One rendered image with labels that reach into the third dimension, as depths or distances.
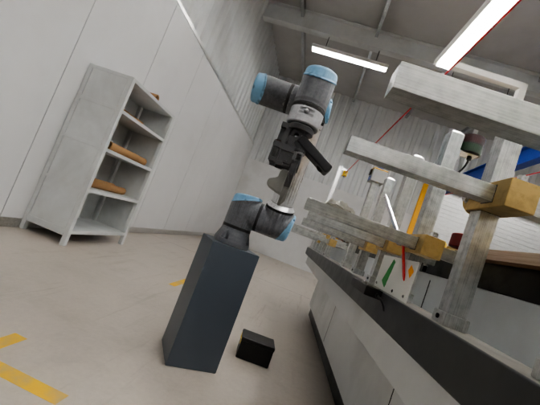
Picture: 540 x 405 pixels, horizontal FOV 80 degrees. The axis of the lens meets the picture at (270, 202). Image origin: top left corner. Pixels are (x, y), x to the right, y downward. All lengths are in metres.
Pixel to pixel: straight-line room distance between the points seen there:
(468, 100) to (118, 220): 3.79
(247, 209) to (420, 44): 6.14
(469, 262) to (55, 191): 3.08
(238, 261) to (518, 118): 1.35
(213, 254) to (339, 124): 8.24
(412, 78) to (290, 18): 7.05
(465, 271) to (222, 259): 1.12
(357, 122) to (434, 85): 9.20
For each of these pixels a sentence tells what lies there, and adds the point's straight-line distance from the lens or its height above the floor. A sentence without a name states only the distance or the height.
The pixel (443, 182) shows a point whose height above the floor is 0.93.
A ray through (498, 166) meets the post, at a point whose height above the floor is 1.01.
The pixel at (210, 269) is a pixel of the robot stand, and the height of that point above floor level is 0.47.
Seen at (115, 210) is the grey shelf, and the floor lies 0.31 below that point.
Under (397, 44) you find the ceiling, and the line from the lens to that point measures 7.23.
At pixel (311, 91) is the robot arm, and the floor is 1.11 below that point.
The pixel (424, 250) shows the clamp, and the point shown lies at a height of 0.83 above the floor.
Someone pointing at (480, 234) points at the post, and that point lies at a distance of 0.70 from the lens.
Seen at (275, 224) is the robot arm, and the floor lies 0.78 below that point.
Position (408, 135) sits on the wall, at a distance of 9.76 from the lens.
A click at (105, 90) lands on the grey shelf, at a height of 1.36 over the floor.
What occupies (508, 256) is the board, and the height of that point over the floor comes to 0.89.
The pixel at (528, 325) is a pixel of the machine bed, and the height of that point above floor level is 0.75.
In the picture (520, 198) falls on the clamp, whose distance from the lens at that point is 0.66.
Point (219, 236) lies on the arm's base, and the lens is 1.62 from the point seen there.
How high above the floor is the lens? 0.75
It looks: 4 degrees up
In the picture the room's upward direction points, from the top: 21 degrees clockwise
